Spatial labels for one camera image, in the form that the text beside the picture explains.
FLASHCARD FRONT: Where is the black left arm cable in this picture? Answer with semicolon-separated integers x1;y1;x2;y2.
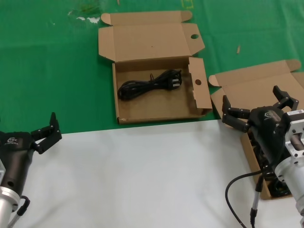
7;195;31;228

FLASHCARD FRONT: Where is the green table mat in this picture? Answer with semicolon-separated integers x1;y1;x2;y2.
0;0;304;135

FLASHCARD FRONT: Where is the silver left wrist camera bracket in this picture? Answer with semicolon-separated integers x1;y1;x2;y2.
0;159;6;185

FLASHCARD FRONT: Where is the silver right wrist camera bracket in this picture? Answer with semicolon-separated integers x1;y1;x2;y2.
283;108;304;159

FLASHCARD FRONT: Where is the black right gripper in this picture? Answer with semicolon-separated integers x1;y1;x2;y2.
221;85;299;165

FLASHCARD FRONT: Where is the open cardboard box with holes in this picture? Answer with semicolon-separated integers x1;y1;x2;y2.
97;10;213;125

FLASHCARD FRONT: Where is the open cardboard box holding cables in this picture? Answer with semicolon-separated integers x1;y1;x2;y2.
208;59;304;200

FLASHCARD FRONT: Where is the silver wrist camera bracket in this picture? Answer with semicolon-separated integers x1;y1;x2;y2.
283;108;304;159
0;159;6;185

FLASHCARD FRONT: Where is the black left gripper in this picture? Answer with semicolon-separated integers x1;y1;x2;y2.
0;112;63;194

